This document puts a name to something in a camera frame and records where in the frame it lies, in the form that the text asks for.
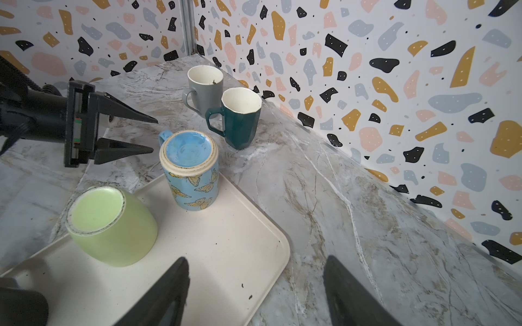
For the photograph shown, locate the metal left corner post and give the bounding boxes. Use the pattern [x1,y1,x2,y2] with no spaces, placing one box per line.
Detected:
[179,0,197,56]

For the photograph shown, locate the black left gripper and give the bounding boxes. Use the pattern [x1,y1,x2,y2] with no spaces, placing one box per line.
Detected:
[64,81,159,168]

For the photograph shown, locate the grey mug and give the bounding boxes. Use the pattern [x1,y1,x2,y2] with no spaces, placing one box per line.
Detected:
[182,65,224,118]

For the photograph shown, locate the cream plastic tray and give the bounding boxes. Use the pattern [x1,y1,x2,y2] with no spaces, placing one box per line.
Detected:
[4,176,290,325]

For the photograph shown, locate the light green mug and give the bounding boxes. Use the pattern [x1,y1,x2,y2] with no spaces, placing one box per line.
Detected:
[65,186,159,267]

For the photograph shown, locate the blue butterfly mug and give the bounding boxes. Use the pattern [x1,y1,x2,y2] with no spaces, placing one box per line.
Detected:
[159,130,220,211]

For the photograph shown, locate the dark green mug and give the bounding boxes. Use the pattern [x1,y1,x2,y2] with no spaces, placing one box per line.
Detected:
[205,87,262,150]

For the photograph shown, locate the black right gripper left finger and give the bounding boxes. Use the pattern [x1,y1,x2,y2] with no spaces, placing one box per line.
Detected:
[116,257,190,325]

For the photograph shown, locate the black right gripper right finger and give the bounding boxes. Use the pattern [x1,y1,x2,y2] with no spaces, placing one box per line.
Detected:
[323,255,400,325]

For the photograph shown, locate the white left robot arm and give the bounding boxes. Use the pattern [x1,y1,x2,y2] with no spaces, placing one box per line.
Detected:
[1,58,158,168]

